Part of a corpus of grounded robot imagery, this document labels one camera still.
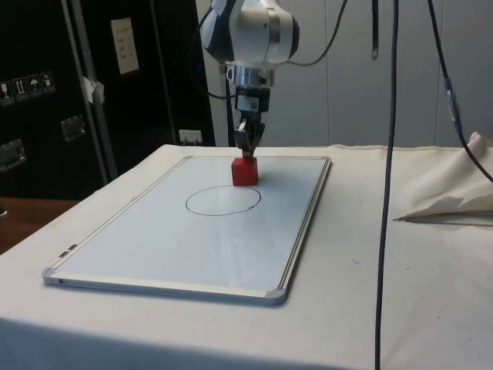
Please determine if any black cabinet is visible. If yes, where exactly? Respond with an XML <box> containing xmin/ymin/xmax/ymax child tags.
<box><xmin>0</xmin><ymin>0</ymin><xmax>217</xmax><ymax>201</ymax></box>

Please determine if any black hanging strap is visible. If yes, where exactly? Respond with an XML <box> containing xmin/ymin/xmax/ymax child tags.
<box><xmin>371</xmin><ymin>0</ymin><xmax>381</xmax><ymax>60</ymax></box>

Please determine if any black cable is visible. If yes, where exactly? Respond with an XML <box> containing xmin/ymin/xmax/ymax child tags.
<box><xmin>374</xmin><ymin>0</ymin><xmax>399</xmax><ymax>370</ymax></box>
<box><xmin>286</xmin><ymin>0</ymin><xmax>350</xmax><ymax>66</ymax></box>
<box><xmin>426</xmin><ymin>0</ymin><xmax>493</xmax><ymax>179</ymax></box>

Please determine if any whiteboard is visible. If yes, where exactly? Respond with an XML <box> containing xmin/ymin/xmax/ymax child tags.
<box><xmin>41</xmin><ymin>155</ymin><xmax>333</xmax><ymax>308</ymax></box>

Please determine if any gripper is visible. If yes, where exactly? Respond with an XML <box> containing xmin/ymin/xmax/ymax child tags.
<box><xmin>233</xmin><ymin>85</ymin><xmax>271</xmax><ymax>160</ymax></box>

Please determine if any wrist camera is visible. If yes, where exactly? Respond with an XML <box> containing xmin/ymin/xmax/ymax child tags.
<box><xmin>224</xmin><ymin>61</ymin><xmax>277</xmax><ymax>87</ymax></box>

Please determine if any red cube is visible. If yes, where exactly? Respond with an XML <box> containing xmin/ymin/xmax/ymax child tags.
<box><xmin>230</xmin><ymin>155</ymin><xmax>259</xmax><ymax>187</ymax></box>

